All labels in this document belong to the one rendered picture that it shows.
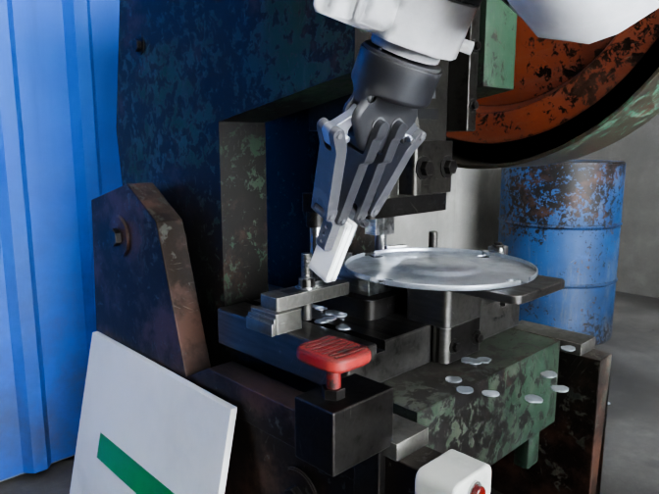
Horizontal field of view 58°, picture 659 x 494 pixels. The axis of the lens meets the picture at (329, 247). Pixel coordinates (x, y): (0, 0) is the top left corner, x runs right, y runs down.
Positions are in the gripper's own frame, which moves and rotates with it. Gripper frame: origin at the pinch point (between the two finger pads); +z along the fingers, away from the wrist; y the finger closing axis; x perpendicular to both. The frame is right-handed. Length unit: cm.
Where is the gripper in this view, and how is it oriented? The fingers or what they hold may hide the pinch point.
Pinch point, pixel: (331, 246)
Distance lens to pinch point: 61.4
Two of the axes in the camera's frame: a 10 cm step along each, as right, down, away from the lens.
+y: 7.2, -1.1, 6.8
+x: -6.2, -5.4, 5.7
